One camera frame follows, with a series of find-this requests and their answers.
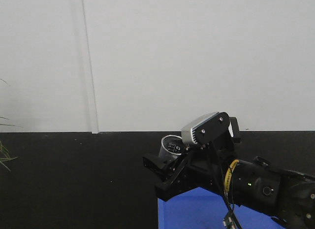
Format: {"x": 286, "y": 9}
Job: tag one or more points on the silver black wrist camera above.
{"x": 205, "y": 128}

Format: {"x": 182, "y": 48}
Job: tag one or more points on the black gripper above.
{"x": 201, "y": 166}

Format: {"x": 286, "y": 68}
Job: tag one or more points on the green plant leaves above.
{"x": 4, "y": 152}

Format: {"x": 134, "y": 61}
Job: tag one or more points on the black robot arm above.
{"x": 287, "y": 196}

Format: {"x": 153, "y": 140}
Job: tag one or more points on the blue plastic tray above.
{"x": 201, "y": 209}

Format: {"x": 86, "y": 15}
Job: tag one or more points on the clear glass beaker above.
{"x": 172, "y": 147}

